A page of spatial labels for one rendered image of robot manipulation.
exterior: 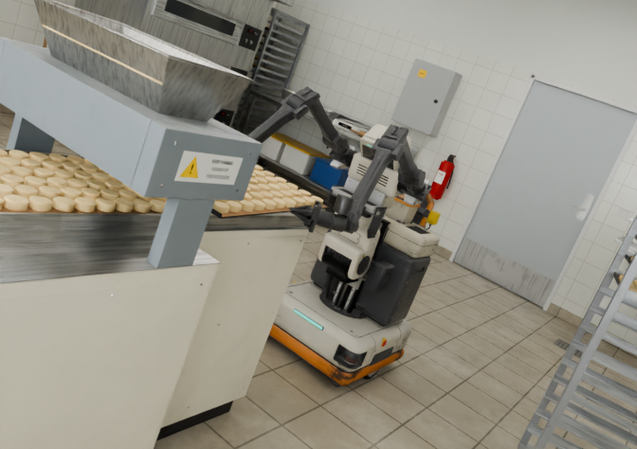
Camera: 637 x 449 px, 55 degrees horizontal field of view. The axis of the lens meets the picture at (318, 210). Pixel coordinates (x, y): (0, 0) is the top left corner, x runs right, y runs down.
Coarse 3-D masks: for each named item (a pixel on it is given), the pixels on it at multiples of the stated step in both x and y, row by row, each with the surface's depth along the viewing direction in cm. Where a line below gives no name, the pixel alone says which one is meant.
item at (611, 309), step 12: (636, 252) 218; (636, 264) 217; (624, 276) 220; (624, 288) 219; (612, 300) 221; (612, 312) 221; (600, 324) 223; (600, 336) 224; (588, 348) 225; (588, 360) 226; (576, 372) 228; (576, 384) 228; (564, 396) 230; (564, 408) 230; (552, 420) 232; (552, 432) 233; (540, 444) 234
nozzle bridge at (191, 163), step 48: (0, 48) 162; (48, 48) 176; (0, 96) 162; (48, 96) 150; (96, 96) 140; (48, 144) 184; (96, 144) 139; (144, 144) 131; (192, 144) 135; (240, 144) 148; (144, 192) 130; (192, 192) 142; (240, 192) 156; (192, 240) 149
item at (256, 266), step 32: (224, 256) 194; (256, 256) 209; (288, 256) 225; (224, 288) 202; (256, 288) 217; (224, 320) 210; (256, 320) 227; (192, 352) 204; (224, 352) 219; (256, 352) 237; (192, 384) 212; (224, 384) 228; (192, 416) 226
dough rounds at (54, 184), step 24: (0, 168) 144; (24, 168) 150; (48, 168) 160; (72, 168) 165; (96, 168) 173; (0, 192) 131; (24, 192) 136; (48, 192) 141; (72, 192) 146; (96, 192) 153; (120, 192) 160
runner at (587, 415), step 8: (552, 392) 274; (552, 400) 273; (568, 408) 271; (576, 408) 271; (584, 416) 269; (592, 416) 269; (600, 424) 267; (608, 424) 266; (616, 432) 265; (624, 432) 264; (632, 440) 263
